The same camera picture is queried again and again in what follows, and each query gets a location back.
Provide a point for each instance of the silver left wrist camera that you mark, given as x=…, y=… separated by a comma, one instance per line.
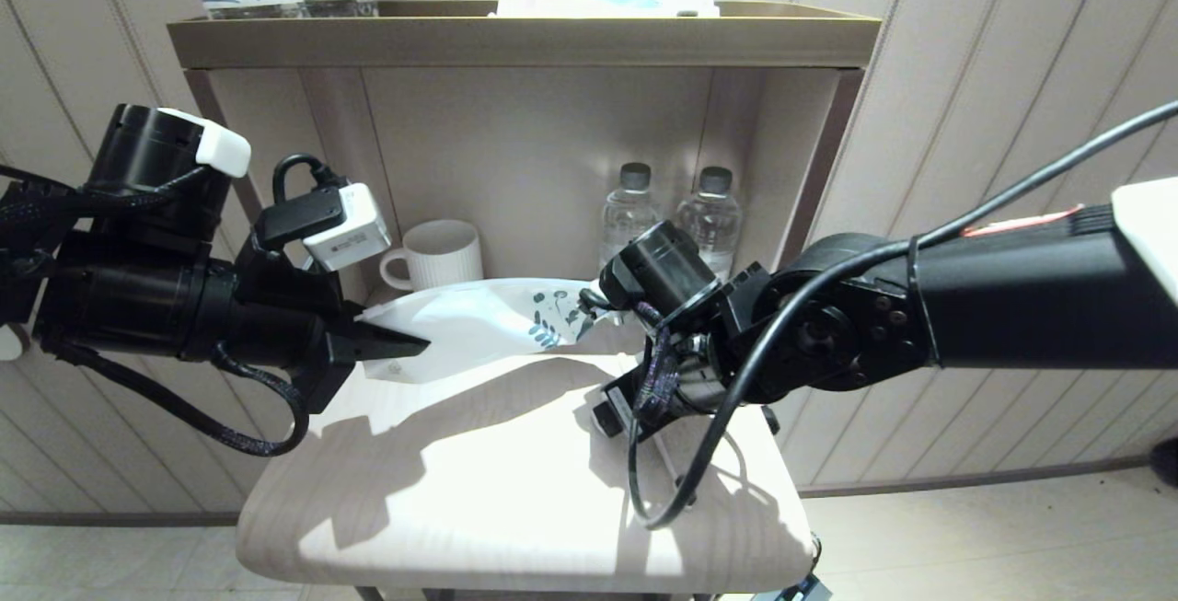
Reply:
x=354, y=233

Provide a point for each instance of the black power plug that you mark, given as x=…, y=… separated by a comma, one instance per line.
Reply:
x=771, y=421

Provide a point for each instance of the white blue-printed plastic bag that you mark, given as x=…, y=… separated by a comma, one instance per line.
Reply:
x=479, y=325

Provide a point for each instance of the blue floor device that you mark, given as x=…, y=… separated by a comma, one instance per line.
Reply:
x=796, y=590

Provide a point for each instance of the beige wooden shelf unit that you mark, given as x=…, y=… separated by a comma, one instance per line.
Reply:
x=515, y=40

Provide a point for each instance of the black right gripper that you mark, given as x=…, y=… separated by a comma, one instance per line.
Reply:
x=618, y=408

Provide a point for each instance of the clear plastic water bottle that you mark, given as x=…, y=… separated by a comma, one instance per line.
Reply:
x=713, y=210
x=629, y=205

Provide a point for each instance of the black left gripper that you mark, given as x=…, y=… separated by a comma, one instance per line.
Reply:
x=327, y=362

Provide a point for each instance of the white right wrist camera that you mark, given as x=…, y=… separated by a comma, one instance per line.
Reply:
x=704, y=389

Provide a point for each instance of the white ribbed mug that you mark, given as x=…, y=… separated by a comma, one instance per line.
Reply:
x=446, y=256

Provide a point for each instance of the white blue packet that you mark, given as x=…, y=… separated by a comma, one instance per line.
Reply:
x=598, y=1

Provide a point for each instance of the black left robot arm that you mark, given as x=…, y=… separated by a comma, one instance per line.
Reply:
x=138, y=306

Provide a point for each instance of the white toothbrush dark bristles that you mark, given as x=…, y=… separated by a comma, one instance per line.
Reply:
x=664, y=454

